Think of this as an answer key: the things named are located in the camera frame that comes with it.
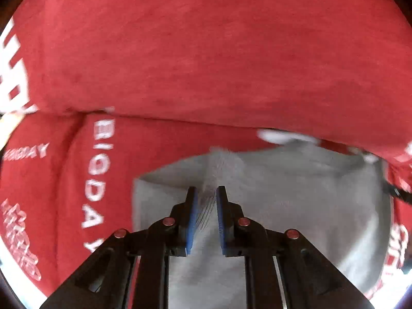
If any grey fleece small garment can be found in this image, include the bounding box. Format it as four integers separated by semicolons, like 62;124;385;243
132;142;392;308

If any red blanket with white lettering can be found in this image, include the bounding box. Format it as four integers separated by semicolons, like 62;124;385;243
1;0;411;308

